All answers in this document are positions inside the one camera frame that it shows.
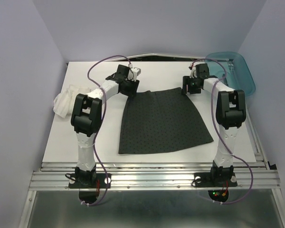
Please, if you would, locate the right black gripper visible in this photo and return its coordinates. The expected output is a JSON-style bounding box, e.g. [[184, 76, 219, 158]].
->
[[180, 75, 200, 94]]

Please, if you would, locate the black skirt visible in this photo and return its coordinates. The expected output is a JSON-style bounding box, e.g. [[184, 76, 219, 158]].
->
[[118, 87, 214, 154]]

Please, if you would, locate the white pleated skirt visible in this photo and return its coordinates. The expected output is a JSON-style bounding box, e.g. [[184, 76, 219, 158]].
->
[[53, 85, 92, 118]]

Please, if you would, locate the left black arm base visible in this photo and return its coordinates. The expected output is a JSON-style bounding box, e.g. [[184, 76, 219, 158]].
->
[[65, 166, 112, 206]]

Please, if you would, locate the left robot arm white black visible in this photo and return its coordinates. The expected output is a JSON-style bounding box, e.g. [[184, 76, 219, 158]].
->
[[71, 64, 141, 187]]

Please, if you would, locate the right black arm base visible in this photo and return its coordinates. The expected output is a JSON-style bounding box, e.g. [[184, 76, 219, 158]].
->
[[191, 163, 238, 203]]

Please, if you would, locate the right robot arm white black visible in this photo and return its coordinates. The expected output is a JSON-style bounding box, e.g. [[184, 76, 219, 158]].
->
[[181, 63, 246, 168]]

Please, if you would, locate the teal plastic basket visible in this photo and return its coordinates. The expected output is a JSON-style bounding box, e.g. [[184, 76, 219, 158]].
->
[[205, 51, 256, 96]]

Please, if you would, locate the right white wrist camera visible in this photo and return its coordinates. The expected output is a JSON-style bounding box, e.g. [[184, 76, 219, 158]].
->
[[189, 63, 198, 78]]

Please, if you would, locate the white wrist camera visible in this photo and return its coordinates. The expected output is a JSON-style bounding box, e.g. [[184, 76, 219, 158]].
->
[[189, 63, 198, 78], [127, 67, 141, 81]]

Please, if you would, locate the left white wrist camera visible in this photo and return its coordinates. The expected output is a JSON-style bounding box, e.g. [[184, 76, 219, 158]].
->
[[127, 67, 141, 81]]

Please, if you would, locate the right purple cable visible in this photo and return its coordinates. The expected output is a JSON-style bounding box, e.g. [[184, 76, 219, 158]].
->
[[187, 58, 254, 205]]

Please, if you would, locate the purple cable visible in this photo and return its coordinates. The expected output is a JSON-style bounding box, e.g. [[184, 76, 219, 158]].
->
[[187, 58, 254, 205], [80, 55, 133, 207]]

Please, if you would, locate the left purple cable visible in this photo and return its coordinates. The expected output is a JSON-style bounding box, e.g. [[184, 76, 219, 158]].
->
[[80, 55, 133, 207]]

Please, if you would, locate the aluminium rail frame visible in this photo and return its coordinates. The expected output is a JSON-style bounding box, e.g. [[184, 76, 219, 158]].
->
[[19, 56, 285, 228]]

